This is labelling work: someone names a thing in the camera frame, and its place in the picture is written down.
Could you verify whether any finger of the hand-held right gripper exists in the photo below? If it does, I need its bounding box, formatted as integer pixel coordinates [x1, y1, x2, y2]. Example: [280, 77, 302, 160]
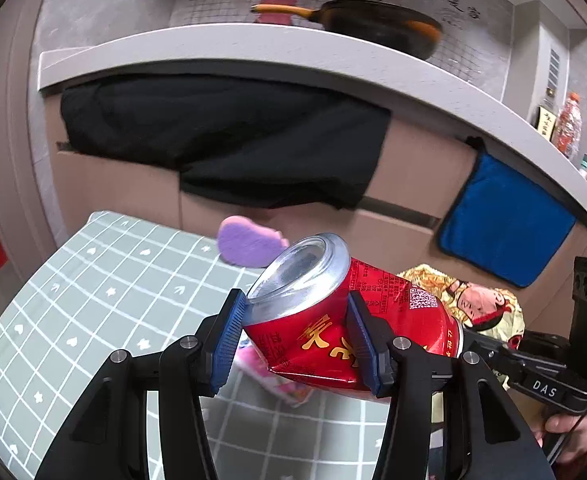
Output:
[466, 330, 525, 377]

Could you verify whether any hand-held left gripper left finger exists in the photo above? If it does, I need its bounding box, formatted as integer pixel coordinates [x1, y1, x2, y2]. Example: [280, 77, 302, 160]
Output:
[36, 287, 249, 480]

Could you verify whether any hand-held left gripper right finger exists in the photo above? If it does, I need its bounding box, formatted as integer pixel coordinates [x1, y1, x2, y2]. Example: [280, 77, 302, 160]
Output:
[347, 291, 557, 480]

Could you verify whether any red drink can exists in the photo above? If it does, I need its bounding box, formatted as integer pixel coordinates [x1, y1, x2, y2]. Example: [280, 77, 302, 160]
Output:
[243, 232, 464, 402]

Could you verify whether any yellow printed plastic bag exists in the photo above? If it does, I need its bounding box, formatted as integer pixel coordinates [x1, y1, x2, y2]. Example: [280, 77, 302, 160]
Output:
[396, 262, 527, 476]

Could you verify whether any pink purple flat wrapper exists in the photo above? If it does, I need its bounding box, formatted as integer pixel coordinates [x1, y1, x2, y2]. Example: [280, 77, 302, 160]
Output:
[236, 345, 315, 408]

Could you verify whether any purple sponge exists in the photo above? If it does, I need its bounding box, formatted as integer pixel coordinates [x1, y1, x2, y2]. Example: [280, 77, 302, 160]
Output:
[216, 216, 290, 269]

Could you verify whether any blue cloth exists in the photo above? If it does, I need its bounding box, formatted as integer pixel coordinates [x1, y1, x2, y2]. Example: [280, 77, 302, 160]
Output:
[438, 152, 579, 289]

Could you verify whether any green grid mat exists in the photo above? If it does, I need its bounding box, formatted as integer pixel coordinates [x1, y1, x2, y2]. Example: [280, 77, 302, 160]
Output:
[0, 211, 394, 480]

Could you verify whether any orange drink bottle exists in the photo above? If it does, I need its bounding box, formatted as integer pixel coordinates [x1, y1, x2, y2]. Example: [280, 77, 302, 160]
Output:
[553, 92, 583, 161]

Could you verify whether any black cloth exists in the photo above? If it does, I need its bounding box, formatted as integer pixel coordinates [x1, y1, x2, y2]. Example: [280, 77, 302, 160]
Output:
[60, 74, 392, 211]

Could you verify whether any grey stone countertop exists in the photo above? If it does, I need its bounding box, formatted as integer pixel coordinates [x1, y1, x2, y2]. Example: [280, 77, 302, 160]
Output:
[38, 25, 587, 241]

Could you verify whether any beige door frame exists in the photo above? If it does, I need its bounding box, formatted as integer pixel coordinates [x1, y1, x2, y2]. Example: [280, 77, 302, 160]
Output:
[0, 0, 69, 261]

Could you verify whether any black yellow-handled frying pan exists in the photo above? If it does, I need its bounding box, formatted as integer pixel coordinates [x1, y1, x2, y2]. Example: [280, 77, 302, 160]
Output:
[250, 0, 444, 61]

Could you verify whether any cartoon grid wall sticker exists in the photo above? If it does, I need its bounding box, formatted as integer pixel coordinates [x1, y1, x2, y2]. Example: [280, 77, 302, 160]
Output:
[168, 0, 517, 101]

